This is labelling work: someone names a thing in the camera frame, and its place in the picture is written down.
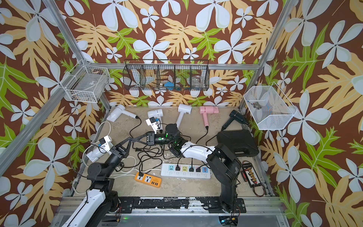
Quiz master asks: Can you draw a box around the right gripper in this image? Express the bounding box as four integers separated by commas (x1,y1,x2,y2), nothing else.
137,134,176,148

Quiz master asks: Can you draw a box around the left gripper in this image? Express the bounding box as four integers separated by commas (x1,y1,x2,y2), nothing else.
104,138,131,178

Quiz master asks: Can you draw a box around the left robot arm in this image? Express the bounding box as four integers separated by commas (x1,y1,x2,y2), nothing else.
63,137,133,227

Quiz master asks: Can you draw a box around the white hair dryer far left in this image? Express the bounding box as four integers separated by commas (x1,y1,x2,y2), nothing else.
107,105,140,122

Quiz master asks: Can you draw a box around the large dryer white cable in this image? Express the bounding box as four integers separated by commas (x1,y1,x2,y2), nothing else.
70,121,162,196

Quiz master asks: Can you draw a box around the black plastic tool case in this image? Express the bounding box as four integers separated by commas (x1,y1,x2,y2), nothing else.
217,130,259,157

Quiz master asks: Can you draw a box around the orange power strip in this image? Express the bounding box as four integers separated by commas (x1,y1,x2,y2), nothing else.
134,172,162,188

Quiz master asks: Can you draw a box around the black mounting rail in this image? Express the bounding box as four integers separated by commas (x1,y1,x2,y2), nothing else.
113,196,247,214

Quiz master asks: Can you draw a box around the white wire basket left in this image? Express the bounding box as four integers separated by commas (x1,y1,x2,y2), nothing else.
63,65,110,103

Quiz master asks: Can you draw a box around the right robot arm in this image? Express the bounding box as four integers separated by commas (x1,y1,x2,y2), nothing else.
131,124,242,213

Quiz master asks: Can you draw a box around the white mesh basket right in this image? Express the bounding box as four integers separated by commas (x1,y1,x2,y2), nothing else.
244,83,297,131

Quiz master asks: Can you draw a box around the ratchet wrench tool set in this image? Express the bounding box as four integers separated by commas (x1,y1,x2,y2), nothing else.
242,160,267,197

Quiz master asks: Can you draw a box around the white multicolour power strip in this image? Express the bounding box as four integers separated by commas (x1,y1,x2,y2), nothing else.
161,163,212,179

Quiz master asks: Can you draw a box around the black hair dryer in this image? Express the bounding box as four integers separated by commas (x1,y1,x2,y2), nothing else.
221,110,249,131

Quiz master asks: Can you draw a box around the pink dryer black cable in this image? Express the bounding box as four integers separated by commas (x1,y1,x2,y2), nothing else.
195,129,210,172

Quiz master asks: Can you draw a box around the large white hair dryer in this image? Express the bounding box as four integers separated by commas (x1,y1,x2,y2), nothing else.
86,146,107,163

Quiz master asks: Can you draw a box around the black wire basket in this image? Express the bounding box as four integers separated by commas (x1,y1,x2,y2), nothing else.
121,59,210,91

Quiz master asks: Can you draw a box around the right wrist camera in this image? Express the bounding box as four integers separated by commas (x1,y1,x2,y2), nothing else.
146,117,160,133

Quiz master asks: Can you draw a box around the black dryer power cable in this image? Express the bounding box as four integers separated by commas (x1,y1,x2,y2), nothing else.
204,129,227,171

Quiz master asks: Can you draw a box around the pink hair dryer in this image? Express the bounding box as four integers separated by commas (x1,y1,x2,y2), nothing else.
199,106,219,130

